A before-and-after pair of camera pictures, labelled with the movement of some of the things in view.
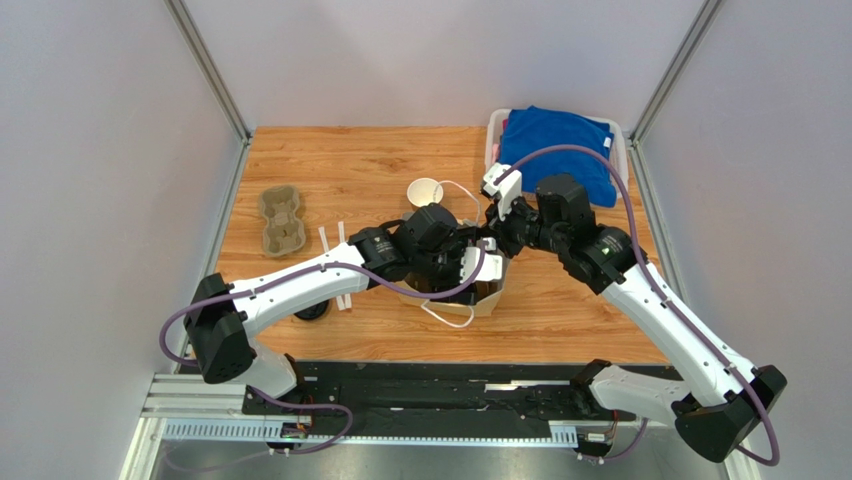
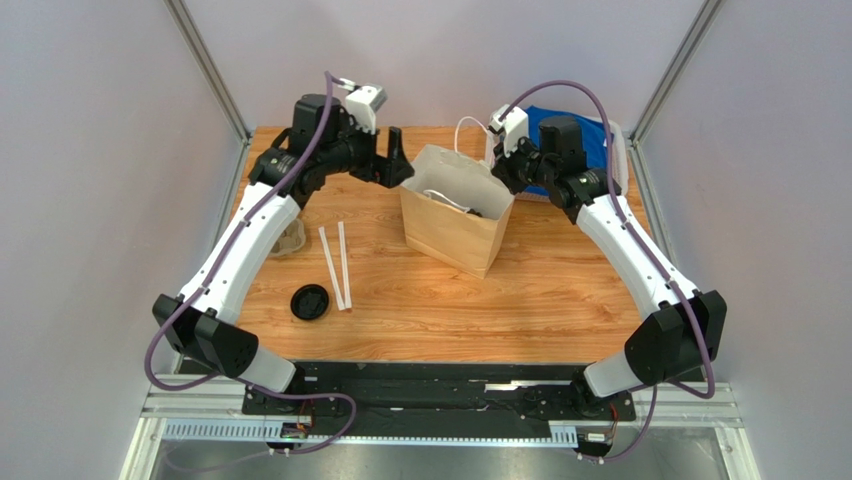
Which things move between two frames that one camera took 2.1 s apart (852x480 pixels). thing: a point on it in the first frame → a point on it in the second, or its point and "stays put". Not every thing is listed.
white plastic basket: [493, 135] stays put
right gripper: [502, 222] → [509, 168]
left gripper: [455, 247] → [387, 171]
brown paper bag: [482, 303] → [455, 209]
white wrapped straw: [340, 299] stays put
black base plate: [517, 393] stays put
